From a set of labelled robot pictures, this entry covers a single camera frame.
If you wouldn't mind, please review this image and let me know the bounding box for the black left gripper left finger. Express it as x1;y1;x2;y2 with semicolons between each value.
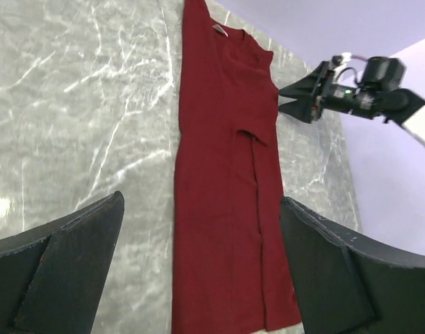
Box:
0;191;125;334

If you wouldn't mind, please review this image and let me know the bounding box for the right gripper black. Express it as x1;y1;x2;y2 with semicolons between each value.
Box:
278;61;381;124

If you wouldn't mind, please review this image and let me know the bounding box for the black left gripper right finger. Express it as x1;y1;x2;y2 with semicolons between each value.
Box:
280;197;425;334

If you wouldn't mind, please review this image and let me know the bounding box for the dark red t shirt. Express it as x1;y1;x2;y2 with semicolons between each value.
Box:
172;1;301;333

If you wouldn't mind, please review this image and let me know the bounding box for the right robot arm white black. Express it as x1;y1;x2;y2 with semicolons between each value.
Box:
279;52;425;147

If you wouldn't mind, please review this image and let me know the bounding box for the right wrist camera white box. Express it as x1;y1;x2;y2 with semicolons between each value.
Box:
331;52;352;67

